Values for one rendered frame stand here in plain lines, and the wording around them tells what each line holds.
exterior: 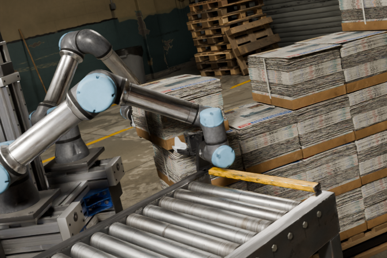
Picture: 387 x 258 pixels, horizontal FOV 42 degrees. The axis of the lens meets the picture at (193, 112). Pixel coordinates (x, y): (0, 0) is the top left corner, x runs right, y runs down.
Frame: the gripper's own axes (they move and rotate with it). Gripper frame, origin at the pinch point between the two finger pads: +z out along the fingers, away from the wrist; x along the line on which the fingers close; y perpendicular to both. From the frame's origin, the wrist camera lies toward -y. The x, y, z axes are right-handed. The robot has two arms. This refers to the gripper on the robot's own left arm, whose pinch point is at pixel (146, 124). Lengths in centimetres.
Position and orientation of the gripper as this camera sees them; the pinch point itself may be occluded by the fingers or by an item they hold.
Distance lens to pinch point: 246.0
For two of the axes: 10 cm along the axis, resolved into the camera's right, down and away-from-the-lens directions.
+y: -2.0, -9.6, -2.2
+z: 3.9, 1.3, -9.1
